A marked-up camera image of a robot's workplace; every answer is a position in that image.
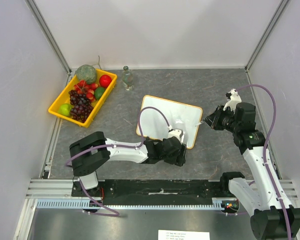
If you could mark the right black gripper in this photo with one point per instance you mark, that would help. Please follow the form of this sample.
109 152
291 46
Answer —
215 120

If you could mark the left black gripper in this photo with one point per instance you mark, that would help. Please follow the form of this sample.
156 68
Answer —
177 159

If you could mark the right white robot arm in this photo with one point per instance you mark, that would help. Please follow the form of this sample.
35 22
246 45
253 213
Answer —
272 215

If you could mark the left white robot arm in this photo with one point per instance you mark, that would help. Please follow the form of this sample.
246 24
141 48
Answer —
91 152

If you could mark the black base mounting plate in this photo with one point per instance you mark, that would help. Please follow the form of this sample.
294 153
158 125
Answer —
111 188

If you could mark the white paper label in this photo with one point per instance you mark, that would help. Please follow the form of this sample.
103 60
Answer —
182 235

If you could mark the clear glass bottle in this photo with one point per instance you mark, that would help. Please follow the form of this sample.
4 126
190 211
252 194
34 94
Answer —
127 78

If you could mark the dark green lime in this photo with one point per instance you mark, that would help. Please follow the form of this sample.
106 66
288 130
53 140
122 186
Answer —
98 93

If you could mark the red apple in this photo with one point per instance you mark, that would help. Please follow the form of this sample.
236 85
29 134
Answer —
105 80

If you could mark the purple grape bunch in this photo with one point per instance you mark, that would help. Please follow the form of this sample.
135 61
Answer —
81 106

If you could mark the red strawberry cluster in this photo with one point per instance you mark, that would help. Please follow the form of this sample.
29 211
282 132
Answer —
82 87

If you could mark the light green apple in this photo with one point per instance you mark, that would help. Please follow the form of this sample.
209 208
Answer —
65 109

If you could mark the green melon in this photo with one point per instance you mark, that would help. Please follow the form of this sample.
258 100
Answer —
87 73

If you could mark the yellow plastic tray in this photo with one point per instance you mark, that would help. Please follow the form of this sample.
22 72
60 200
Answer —
64 98

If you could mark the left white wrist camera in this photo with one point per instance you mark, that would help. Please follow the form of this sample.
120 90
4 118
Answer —
177 133

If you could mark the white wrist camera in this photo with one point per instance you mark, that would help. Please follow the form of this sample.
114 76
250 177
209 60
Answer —
177 133
233 98

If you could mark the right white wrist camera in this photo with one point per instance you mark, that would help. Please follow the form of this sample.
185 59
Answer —
233 98

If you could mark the grey slotted cable duct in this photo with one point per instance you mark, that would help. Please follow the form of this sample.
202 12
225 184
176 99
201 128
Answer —
87 204

